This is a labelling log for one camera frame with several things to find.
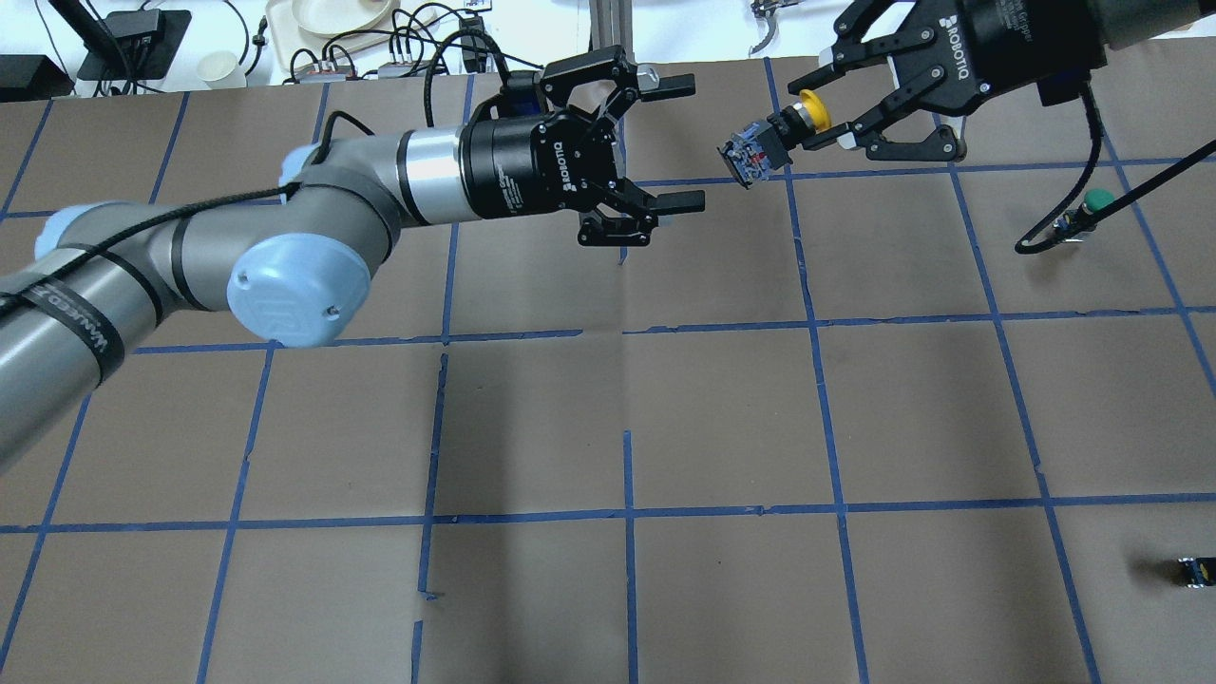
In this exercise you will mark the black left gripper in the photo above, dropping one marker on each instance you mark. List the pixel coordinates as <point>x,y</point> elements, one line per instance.
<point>518,171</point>

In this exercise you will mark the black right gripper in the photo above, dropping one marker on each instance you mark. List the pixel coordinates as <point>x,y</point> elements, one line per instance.
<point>1021,43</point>

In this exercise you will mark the yellow push button switch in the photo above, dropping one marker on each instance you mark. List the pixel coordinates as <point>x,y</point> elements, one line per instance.
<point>762,148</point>

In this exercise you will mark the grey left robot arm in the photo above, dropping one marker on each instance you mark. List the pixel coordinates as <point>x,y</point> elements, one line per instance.
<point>294,264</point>

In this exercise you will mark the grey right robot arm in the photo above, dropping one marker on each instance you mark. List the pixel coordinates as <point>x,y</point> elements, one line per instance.
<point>1125,23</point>

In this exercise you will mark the black device stand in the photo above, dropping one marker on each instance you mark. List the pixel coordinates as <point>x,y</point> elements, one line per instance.
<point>129,46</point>

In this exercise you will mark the power strip with plugs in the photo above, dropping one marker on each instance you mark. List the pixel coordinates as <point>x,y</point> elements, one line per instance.
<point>406,45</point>

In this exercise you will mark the beige tray with plate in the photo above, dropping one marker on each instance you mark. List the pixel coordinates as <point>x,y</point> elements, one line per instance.
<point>308,25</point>

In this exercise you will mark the white paper cup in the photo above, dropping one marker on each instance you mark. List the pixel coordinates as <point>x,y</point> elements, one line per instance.
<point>221,70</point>

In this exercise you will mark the black box on table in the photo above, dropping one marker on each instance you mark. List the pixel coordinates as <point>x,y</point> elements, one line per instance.
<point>29,77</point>

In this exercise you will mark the aluminium frame post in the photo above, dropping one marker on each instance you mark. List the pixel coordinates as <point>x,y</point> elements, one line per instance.
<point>611,23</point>

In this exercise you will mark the green push button switch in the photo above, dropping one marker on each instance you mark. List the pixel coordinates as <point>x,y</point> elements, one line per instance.
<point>1073,225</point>

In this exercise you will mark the small black button switch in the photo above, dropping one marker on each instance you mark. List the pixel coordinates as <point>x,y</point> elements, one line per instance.
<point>1196,572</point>

